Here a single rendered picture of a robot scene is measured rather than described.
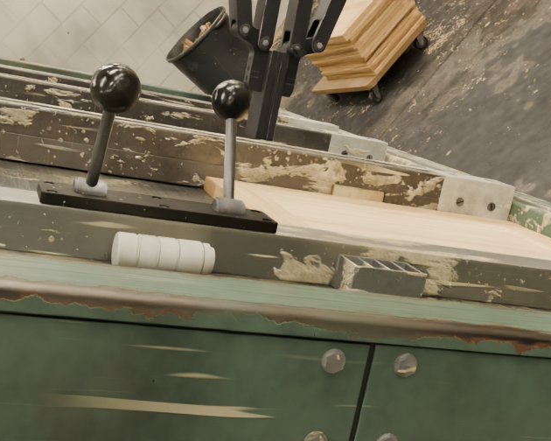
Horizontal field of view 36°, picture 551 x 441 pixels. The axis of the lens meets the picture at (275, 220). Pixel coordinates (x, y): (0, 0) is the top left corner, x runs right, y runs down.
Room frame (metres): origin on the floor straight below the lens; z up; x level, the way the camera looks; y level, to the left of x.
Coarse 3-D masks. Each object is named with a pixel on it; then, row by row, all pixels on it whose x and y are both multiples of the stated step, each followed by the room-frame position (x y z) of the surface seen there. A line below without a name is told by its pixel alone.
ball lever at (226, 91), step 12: (228, 84) 0.75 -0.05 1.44; (240, 84) 0.75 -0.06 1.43; (216, 96) 0.75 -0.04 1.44; (228, 96) 0.74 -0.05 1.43; (240, 96) 0.74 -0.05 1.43; (216, 108) 0.75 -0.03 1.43; (228, 108) 0.74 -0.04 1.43; (240, 108) 0.74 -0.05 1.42; (228, 120) 0.75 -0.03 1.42; (240, 120) 0.75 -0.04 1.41; (228, 132) 0.74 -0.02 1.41; (228, 144) 0.73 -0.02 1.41; (228, 156) 0.73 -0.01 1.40; (228, 168) 0.72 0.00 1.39; (228, 180) 0.71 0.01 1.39; (228, 192) 0.71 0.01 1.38; (216, 204) 0.70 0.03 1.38; (228, 204) 0.70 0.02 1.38; (240, 204) 0.70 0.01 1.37
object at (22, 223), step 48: (0, 192) 0.69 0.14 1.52; (0, 240) 0.67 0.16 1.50; (48, 240) 0.67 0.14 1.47; (96, 240) 0.67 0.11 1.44; (192, 240) 0.68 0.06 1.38; (240, 240) 0.68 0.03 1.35; (288, 240) 0.68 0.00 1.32; (336, 240) 0.69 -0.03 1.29; (384, 240) 0.72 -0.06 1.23; (432, 288) 0.69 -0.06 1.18; (480, 288) 0.69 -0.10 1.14; (528, 288) 0.69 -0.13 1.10
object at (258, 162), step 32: (0, 128) 1.10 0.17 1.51; (32, 128) 1.10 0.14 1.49; (64, 128) 1.10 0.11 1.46; (96, 128) 1.10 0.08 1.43; (128, 128) 1.10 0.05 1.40; (160, 128) 1.11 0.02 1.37; (32, 160) 1.10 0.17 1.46; (64, 160) 1.10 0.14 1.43; (128, 160) 1.10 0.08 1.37; (160, 160) 1.10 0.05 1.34; (192, 160) 1.11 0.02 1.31; (256, 160) 1.11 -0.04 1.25; (288, 160) 1.11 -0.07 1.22; (320, 160) 1.11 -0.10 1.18; (352, 160) 1.12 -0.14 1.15; (320, 192) 1.11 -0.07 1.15; (384, 192) 1.12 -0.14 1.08; (416, 192) 1.12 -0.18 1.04; (448, 192) 1.12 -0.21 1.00; (480, 192) 1.12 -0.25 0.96; (512, 192) 1.13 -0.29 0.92
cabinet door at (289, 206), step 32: (256, 192) 1.02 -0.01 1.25; (288, 192) 1.07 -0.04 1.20; (288, 224) 0.84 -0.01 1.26; (320, 224) 0.89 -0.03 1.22; (352, 224) 0.92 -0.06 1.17; (384, 224) 0.95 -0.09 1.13; (416, 224) 0.98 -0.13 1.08; (448, 224) 1.02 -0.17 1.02; (480, 224) 1.06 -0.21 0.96; (512, 224) 1.09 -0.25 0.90; (544, 256) 0.88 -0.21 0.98
